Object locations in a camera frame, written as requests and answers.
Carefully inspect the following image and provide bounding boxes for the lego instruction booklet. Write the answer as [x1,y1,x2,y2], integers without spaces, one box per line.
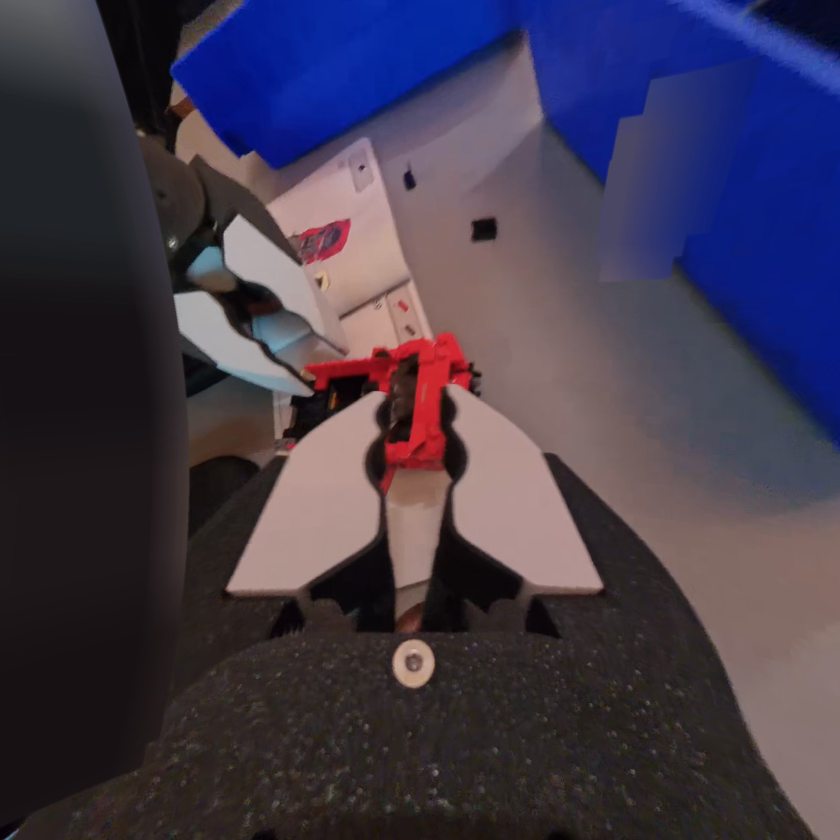
[263,138,435,442]

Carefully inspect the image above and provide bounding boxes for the blue plastic bin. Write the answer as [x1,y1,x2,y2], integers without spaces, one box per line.
[525,0,840,448]
[171,0,526,173]

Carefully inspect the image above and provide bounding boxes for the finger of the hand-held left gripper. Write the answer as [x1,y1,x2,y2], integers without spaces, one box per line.
[220,213,351,357]
[172,289,317,399]

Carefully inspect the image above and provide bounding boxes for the red and black lego car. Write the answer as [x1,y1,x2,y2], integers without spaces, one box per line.
[292,332,484,494]

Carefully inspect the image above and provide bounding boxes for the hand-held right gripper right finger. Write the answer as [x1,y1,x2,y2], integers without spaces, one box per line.
[439,384,607,599]

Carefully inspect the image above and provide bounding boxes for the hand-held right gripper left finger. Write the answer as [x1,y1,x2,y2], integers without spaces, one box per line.
[225,389,396,599]

